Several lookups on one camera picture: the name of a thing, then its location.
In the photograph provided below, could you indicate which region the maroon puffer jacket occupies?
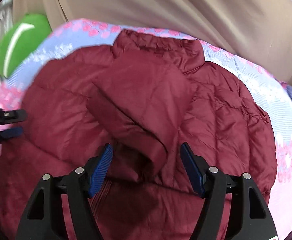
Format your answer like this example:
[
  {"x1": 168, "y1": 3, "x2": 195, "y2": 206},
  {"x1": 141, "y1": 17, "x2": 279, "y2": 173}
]
[{"x1": 0, "y1": 30, "x2": 277, "y2": 239}]

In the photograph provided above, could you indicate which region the green pillow white stripe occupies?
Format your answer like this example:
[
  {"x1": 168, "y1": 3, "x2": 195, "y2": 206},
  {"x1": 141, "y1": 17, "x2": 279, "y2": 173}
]
[{"x1": 0, "y1": 14, "x2": 52, "y2": 79}]

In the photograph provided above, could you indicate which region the pink blue floral bedsheet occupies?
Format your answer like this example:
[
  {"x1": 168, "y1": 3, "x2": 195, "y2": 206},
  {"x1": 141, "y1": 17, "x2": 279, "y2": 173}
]
[{"x1": 0, "y1": 19, "x2": 292, "y2": 239}]

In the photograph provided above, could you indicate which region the beige curtain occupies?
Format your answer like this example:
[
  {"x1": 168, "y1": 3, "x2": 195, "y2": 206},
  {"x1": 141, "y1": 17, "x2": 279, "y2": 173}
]
[{"x1": 13, "y1": 0, "x2": 292, "y2": 85}]

